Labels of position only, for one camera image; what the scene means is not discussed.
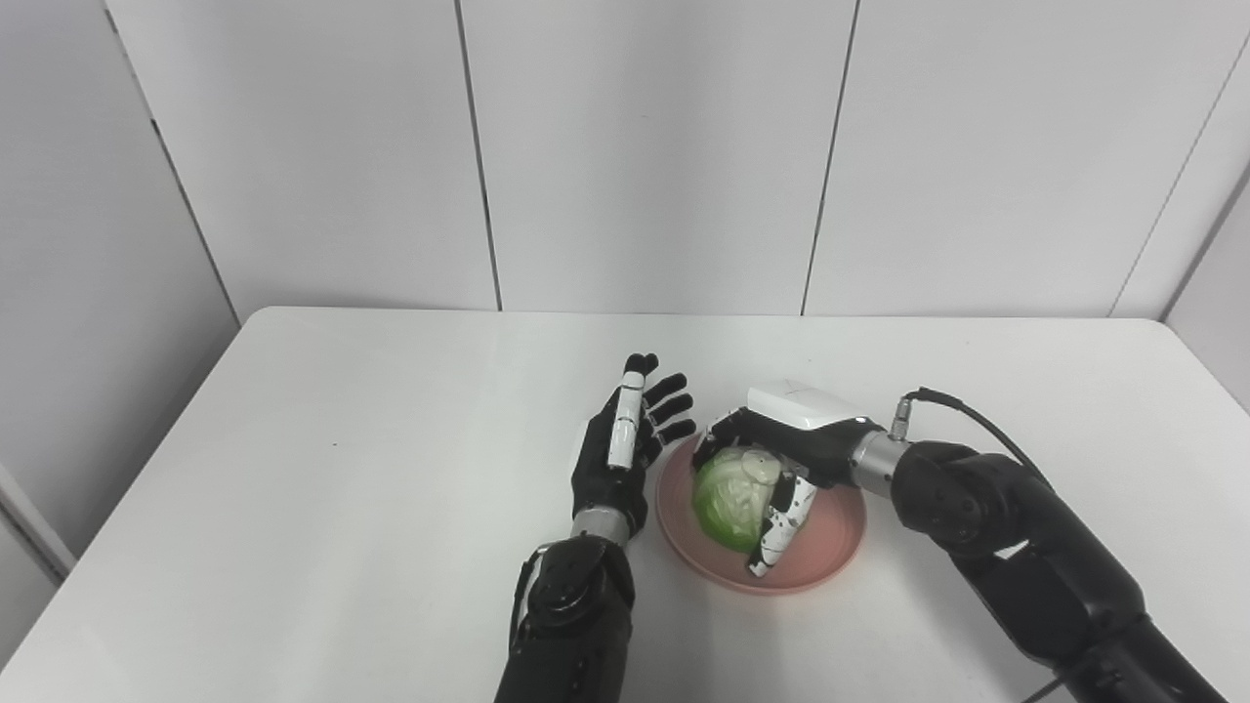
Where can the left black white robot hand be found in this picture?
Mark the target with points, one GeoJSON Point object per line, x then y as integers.
{"type": "Point", "coordinates": [620, 459]}

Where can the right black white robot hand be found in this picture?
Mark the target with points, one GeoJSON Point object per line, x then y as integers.
{"type": "Point", "coordinates": [796, 439]}

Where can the green white cabbage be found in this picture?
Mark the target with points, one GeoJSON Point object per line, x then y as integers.
{"type": "Point", "coordinates": [734, 503]}

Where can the pink round plate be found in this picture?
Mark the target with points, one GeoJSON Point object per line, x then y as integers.
{"type": "Point", "coordinates": [811, 547]}

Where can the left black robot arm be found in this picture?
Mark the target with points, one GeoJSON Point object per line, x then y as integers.
{"type": "Point", "coordinates": [571, 615]}

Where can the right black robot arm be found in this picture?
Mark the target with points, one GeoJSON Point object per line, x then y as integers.
{"type": "Point", "coordinates": [1016, 557]}

